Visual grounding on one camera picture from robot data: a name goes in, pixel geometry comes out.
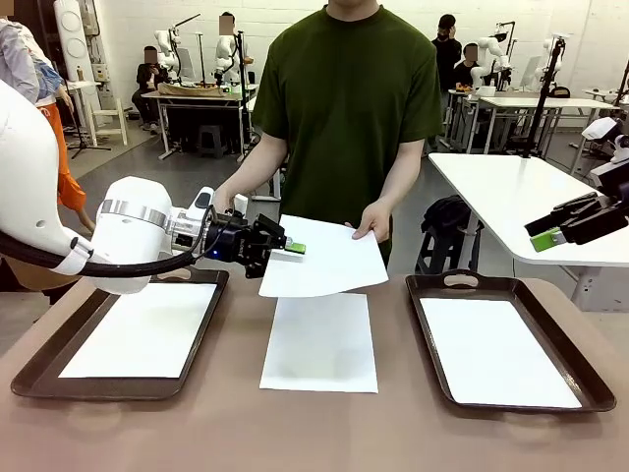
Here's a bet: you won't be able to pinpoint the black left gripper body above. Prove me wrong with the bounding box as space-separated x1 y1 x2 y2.
203 209 257 266

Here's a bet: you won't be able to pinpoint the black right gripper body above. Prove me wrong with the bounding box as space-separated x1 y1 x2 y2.
591 159 629 228

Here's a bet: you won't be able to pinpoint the white A4 paper sheet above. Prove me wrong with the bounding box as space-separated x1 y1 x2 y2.
257 213 390 299

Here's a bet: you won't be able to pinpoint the white A4 paper stack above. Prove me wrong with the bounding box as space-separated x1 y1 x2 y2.
57 281 219 380
419 297 584 410
258 292 379 394

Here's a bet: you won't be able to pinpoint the person's right forearm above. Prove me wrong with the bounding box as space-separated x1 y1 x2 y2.
220 132 289 198

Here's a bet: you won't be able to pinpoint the person's left forearm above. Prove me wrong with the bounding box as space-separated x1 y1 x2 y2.
375 140 425 212

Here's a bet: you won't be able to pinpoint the person's right hand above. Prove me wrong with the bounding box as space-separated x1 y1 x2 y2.
213 185 247 217

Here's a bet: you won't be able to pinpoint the person's left hand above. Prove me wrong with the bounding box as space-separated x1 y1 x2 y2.
344 199 394 245

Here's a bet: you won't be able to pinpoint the brown plastic serving tray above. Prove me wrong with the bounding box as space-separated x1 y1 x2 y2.
10 267 231 402
405 268 618 413

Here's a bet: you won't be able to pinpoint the large white table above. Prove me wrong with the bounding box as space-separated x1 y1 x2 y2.
428 151 629 312

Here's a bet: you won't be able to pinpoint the long white background table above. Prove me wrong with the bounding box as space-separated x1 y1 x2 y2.
479 95 621 153

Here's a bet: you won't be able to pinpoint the grey plastic stool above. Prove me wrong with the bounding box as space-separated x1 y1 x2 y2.
198 123 226 158

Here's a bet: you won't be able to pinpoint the person in green t-shirt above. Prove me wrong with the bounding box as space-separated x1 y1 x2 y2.
251 0 443 269

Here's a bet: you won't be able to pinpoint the background computer monitor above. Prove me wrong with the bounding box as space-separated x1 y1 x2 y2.
520 55 542 89

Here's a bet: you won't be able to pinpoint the white-framed background work table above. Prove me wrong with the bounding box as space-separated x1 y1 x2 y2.
142 86 259 162

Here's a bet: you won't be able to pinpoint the orange shorts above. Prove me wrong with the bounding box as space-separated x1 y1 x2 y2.
38 100 87 207

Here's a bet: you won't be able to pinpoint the person in black t-shirt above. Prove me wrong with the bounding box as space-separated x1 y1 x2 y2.
454 42 482 92

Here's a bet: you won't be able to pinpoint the seated person in dark jacket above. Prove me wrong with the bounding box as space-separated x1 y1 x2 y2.
131 44 171 133

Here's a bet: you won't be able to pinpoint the masked person in black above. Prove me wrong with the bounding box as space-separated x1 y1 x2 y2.
430 14 463 92

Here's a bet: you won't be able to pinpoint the brown fabric cover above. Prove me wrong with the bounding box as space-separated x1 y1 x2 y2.
0 255 83 292

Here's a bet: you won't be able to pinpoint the standing person in white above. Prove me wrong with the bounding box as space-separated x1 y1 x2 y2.
218 13 252 85

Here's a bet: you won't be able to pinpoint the white standing air conditioner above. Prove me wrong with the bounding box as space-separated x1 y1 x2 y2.
52 0 94 83

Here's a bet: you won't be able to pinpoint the mannequin in striped shirt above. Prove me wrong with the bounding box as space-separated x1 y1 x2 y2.
0 17 75 112

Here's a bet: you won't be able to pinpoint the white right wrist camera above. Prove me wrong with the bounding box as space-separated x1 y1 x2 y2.
582 116 629 163

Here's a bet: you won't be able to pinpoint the black camera pole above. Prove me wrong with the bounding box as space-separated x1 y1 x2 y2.
520 36 566 159

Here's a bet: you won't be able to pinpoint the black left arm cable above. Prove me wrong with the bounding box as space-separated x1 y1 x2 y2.
0 206 232 279

